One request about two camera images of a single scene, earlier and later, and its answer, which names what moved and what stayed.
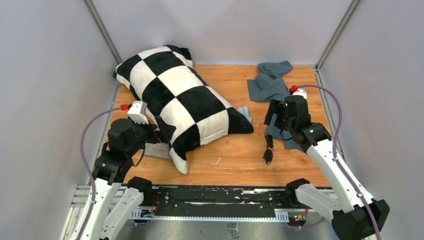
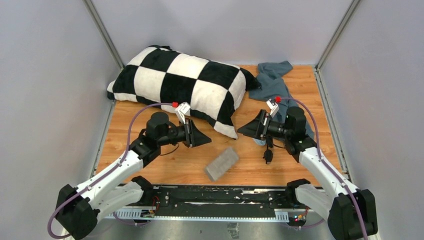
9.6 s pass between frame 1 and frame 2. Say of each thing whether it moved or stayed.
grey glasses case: moved
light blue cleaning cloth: moved
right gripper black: moved
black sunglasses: stayed
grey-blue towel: stayed
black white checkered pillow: moved
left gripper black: moved
